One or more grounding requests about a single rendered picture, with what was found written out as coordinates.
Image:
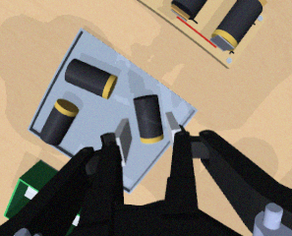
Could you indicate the black battery with gold end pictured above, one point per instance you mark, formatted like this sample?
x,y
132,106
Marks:
x,y
90,78
149,118
190,7
58,122
238,21

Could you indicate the green open-top box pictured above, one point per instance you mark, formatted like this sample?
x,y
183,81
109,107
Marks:
x,y
35,178

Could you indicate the light blue tray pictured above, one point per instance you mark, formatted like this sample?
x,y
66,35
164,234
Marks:
x,y
99,115

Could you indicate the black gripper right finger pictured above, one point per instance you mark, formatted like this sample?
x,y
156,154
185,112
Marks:
x,y
259,200

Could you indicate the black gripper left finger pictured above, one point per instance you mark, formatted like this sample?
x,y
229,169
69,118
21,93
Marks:
x,y
54,208

